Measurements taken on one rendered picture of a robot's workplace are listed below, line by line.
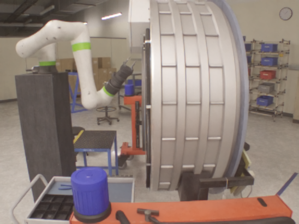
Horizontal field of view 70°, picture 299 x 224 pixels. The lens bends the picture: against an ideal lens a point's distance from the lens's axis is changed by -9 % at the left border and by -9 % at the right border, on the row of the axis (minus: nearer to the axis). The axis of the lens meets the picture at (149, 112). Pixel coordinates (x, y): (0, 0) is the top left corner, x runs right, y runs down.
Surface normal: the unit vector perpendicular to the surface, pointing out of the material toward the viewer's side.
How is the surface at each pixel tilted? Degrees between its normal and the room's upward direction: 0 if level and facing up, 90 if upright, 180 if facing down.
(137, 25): 133
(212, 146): 101
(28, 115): 90
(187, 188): 90
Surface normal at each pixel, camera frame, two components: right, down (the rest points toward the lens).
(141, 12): 0.02, -0.55
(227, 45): 0.02, -0.30
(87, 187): 0.17, 0.23
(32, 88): -0.15, 0.24
